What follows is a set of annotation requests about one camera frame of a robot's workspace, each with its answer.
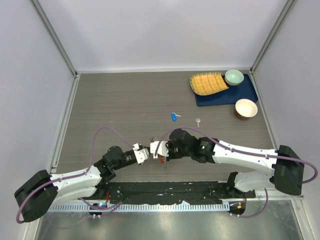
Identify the dark blue tray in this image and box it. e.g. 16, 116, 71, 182
194, 74, 259, 107

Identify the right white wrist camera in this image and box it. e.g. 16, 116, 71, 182
150, 141, 169, 159

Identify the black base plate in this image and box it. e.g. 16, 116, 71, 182
103, 181, 256, 205

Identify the yellow woven bamboo plate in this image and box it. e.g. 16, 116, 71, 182
189, 72, 229, 96

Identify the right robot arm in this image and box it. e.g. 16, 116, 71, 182
166, 128, 305, 198

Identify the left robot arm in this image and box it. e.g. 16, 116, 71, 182
14, 146, 148, 224

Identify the light green bowl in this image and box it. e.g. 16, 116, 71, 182
224, 69, 244, 86

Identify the plain silver key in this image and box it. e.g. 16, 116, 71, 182
195, 118, 201, 128

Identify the right aluminium frame post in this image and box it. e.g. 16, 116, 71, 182
250, 0, 297, 74

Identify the aluminium frame post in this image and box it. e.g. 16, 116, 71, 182
29, 0, 77, 78
250, 0, 297, 74

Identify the blue tagged key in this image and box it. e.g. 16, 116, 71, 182
171, 112, 181, 122

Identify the left aluminium frame post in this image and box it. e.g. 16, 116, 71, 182
29, 0, 77, 78

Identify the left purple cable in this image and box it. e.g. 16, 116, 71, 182
15, 125, 136, 224

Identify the brown white bowl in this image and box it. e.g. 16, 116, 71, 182
235, 98, 258, 119

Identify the white slotted cable duct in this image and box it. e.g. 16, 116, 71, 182
48, 201, 230, 213

